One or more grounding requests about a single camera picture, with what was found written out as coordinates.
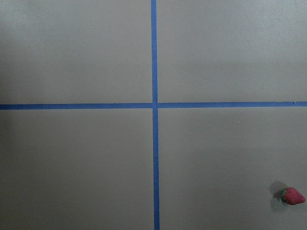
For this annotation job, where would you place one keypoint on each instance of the red strawberry on table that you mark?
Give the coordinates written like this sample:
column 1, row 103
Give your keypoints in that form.
column 292, row 196

